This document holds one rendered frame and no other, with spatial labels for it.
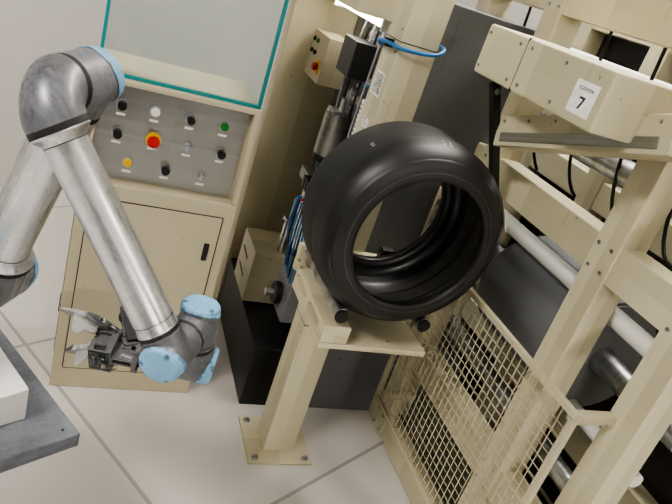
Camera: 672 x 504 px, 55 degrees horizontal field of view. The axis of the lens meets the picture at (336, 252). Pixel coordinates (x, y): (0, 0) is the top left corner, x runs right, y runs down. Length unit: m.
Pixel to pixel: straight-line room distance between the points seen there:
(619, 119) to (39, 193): 1.33
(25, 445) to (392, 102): 1.39
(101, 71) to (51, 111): 0.16
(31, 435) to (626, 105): 1.62
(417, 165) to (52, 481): 1.61
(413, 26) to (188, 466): 1.74
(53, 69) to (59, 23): 2.89
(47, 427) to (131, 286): 0.59
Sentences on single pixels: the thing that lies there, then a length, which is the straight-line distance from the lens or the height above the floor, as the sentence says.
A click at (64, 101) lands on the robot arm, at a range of 1.28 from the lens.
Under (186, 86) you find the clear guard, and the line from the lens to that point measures 2.30.
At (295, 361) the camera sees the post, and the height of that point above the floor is 0.46.
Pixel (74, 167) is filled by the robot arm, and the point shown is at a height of 1.34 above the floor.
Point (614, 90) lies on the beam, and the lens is 1.66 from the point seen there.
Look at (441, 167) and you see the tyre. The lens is 1.76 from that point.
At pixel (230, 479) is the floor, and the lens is 2.59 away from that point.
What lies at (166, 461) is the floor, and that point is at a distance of 2.60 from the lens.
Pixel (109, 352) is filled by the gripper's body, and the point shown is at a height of 0.89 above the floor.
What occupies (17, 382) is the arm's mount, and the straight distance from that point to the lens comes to 1.77.
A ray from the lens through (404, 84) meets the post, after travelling 2.08.
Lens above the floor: 1.82
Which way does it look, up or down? 24 degrees down
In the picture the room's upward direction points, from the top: 19 degrees clockwise
